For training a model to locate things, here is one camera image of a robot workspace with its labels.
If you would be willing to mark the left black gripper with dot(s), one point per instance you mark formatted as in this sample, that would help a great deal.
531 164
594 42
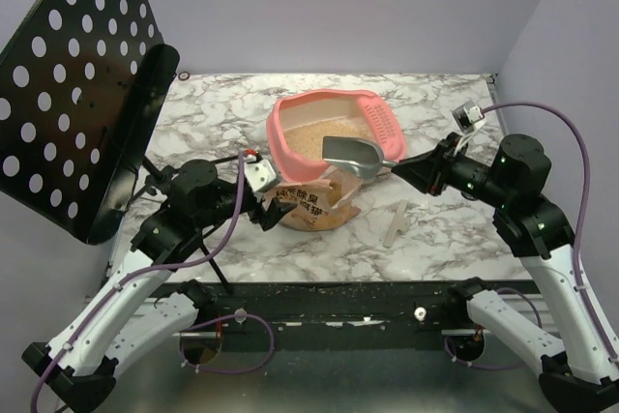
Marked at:
269 219

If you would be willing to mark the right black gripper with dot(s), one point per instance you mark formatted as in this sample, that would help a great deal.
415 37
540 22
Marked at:
436 173

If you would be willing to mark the grey bag sealing clip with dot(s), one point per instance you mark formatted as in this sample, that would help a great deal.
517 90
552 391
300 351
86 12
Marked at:
399 224

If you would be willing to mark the beige cat litter bag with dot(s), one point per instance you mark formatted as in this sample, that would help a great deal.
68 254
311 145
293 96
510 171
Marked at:
321 204

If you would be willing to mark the silver metal litter scoop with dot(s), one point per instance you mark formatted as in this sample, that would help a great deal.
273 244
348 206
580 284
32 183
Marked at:
360 157

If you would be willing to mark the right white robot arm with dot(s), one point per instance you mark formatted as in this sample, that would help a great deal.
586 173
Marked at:
574 371

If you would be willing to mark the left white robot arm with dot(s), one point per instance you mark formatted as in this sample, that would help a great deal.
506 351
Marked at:
82 364

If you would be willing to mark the clean litter in box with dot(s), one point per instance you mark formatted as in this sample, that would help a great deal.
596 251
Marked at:
307 140

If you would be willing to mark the pink cat litter box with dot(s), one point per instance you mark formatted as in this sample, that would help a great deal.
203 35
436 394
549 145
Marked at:
325 104

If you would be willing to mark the black perforated music stand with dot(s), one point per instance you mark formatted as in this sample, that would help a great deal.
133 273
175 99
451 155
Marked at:
82 87

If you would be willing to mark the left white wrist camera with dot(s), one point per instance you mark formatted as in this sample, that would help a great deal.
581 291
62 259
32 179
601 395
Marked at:
259 173

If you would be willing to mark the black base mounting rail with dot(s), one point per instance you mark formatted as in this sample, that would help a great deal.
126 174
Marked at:
334 316

